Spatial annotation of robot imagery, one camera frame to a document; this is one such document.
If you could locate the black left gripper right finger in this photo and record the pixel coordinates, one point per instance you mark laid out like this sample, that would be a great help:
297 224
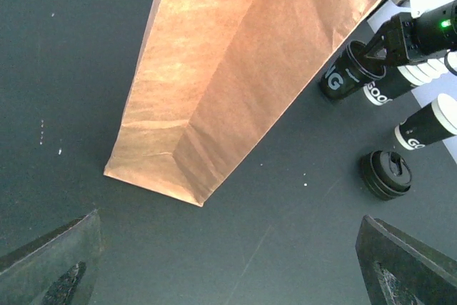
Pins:
399 269

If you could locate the stack of black paper cups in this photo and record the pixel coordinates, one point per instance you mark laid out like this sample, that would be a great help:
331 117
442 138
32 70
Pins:
400 80

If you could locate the single black paper cup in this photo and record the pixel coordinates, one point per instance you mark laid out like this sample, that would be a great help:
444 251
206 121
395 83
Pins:
433 123

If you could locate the black cup with coffee beans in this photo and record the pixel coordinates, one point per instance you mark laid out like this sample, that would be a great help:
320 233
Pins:
350 72

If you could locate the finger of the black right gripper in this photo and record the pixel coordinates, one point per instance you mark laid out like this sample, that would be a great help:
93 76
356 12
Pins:
377 51

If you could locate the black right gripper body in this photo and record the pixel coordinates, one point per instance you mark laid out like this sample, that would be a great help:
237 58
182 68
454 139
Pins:
409 40

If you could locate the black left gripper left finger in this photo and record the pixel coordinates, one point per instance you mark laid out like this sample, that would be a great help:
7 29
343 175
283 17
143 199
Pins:
59 267

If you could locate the brown paper bag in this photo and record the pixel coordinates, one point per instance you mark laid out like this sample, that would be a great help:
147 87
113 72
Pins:
212 77

